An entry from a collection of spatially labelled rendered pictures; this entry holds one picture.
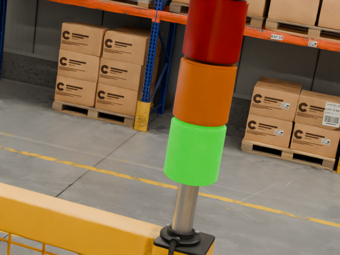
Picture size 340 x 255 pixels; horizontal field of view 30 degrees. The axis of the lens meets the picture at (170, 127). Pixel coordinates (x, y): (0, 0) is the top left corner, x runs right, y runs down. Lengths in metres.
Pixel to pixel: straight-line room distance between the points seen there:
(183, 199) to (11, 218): 0.18
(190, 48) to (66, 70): 8.32
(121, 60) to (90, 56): 0.44
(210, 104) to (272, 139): 7.81
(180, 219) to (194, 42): 0.16
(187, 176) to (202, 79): 0.09
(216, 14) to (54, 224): 0.26
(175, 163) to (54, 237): 0.15
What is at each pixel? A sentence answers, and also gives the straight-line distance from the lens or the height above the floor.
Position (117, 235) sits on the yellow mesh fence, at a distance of 0.61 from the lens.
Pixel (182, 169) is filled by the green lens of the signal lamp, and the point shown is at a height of 2.17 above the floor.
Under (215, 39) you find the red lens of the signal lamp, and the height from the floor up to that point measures 2.29.
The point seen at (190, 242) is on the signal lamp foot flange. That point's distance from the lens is 0.59.
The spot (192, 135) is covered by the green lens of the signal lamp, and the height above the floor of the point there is 2.21.
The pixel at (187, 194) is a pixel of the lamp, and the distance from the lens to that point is 0.58.
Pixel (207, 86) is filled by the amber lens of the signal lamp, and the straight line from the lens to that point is 0.54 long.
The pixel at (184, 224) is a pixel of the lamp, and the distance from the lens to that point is 0.59.
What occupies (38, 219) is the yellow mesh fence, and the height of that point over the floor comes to 2.09.
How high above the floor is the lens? 2.35
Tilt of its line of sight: 15 degrees down
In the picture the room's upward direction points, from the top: 9 degrees clockwise
